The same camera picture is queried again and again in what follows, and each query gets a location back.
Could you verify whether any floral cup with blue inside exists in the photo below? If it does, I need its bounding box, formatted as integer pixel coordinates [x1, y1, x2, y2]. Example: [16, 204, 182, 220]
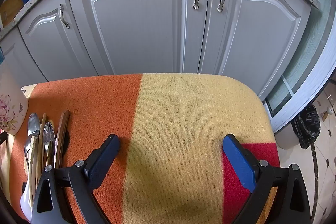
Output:
[0, 47, 29, 135]

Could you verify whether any white cabinet door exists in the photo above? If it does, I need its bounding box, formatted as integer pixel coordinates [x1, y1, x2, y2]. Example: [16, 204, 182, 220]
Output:
[66, 0, 212, 75]
[17, 0, 99, 81]
[0, 27, 49, 85]
[198, 0, 319, 101]

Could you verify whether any orange yellow red blanket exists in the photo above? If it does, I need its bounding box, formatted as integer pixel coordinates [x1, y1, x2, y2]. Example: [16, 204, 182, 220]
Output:
[0, 73, 280, 224]

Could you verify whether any grey trash bin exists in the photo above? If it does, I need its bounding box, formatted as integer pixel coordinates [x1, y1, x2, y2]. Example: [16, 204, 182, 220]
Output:
[273, 119, 302, 149]

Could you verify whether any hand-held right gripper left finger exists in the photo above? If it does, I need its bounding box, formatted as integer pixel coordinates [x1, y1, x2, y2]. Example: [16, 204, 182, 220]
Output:
[31, 134, 121, 224]

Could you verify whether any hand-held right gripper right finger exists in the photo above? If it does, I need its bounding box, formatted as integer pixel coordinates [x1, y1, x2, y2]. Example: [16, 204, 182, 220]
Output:
[222, 134, 313, 224]

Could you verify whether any black trash bag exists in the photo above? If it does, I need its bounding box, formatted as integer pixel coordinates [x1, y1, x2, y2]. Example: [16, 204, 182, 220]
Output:
[291, 105, 321, 149]

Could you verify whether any white ceramic spoon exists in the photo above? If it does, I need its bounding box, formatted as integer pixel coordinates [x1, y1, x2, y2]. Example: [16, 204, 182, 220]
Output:
[20, 181, 34, 217]

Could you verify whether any wooden cutting board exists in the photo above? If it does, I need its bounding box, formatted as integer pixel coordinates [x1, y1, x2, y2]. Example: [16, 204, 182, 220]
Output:
[0, 0, 36, 28]

